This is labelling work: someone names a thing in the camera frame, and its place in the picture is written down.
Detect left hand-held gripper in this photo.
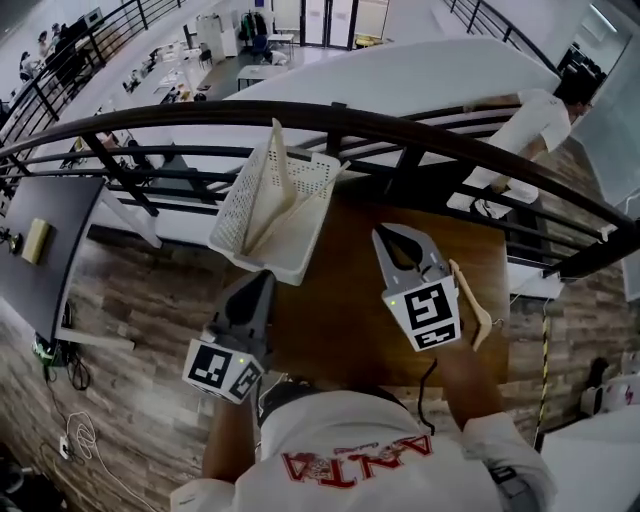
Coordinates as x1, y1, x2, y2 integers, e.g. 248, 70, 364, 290
182, 271, 278, 405

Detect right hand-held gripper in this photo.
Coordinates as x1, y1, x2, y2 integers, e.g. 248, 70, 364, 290
371, 224, 462, 354

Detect wooden hanger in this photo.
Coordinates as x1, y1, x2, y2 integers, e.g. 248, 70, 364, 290
244, 159, 352, 254
448, 258, 504, 352
242, 117, 300, 254

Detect white perforated plastic basket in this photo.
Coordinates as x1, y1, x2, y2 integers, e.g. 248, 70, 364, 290
207, 147, 347, 287

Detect person's right forearm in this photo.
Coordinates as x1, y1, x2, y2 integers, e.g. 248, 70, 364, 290
433, 344, 504, 432

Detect person's left forearm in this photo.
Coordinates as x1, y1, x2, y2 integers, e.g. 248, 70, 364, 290
202, 397, 262, 484

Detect brown wooden table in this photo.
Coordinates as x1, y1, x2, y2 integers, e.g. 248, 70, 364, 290
267, 192, 511, 389

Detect person's white t-shirt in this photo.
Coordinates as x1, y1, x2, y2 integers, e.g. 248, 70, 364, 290
169, 388, 559, 512

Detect yellow black striped strip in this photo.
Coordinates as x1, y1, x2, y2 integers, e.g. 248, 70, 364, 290
537, 299, 552, 437

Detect black curved railing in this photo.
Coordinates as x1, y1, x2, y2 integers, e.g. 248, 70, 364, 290
0, 99, 639, 281

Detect green floor device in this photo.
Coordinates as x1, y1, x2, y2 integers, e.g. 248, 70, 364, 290
30, 337, 64, 369

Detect small black bag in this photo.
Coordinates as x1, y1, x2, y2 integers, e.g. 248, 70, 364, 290
587, 357, 611, 389

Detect grey table with white legs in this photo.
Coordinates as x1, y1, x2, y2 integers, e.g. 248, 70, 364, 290
0, 174, 164, 351

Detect beige rectangular block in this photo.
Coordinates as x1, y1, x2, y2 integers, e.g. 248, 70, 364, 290
20, 217, 52, 265

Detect small dark metal object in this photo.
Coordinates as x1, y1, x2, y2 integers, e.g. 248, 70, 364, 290
0, 227, 24, 256

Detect glass entrance doors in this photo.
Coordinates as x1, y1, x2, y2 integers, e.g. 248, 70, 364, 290
272, 0, 392, 51

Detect white cabinet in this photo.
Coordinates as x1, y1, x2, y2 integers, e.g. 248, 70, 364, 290
539, 412, 640, 512

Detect distant black balcony railing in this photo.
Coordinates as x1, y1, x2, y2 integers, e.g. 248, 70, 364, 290
0, 0, 182, 146

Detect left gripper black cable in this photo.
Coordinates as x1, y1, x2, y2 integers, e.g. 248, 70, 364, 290
253, 374, 292, 452

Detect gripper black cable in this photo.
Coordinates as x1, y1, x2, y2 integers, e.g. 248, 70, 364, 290
253, 374, 292, 452
418, 357, 441, 434

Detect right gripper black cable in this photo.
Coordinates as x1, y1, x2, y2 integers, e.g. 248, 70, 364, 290
418, 357, 441, 434

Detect bundle of black cables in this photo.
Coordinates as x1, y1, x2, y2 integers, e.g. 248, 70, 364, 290
64, 349, 92, 392

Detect coiled white floor cable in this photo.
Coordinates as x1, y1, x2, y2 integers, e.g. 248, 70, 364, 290
64, 410, 157, 511

